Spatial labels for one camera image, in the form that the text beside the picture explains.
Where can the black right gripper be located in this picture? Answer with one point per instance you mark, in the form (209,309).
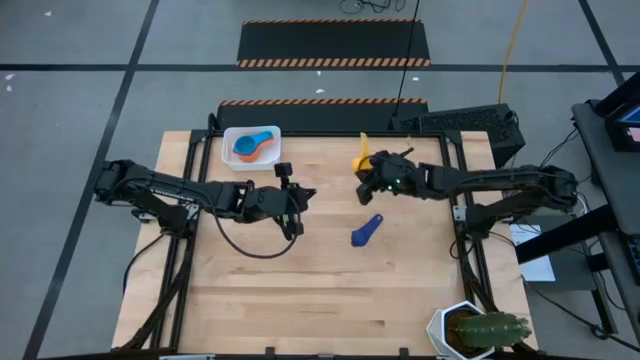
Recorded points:
(397,175)

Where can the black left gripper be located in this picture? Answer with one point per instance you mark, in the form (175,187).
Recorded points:
(265,205)

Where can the orange measuring cup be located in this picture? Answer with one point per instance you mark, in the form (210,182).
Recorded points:
(252,158)

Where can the indigo measuring cup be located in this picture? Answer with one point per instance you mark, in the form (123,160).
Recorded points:
(360,237)

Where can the light blue measuring cup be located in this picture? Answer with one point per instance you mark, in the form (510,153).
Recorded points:
(245,145)

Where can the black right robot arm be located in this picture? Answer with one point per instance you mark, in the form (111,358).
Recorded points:
(500,180)

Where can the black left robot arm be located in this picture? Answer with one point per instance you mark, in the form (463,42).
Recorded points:
(165,187)

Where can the white plastic basket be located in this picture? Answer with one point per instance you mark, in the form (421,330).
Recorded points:
(265,164)

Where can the black perforated computer case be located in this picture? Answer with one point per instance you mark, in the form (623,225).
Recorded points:
(465,122)

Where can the black edge clamp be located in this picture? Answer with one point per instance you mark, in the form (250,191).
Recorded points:
(403,351)
(270,351)

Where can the white hexagonal plant pot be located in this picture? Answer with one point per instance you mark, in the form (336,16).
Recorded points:
(436,330)

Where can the white paper sheet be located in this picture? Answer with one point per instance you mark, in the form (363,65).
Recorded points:
(537,270)

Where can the white metal strip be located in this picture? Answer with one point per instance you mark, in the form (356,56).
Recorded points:
(187,357)

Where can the green cactus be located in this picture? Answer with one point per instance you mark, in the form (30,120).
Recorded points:
(490,330)

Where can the grey desk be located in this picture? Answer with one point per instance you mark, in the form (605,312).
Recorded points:
(610,175)

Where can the black monitor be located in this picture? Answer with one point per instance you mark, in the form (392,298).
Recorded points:
(620,142)

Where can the black aluminium table frame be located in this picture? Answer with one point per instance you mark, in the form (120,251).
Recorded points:
(325,134)

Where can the black desk leg frame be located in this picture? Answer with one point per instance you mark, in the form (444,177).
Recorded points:
(565,235)

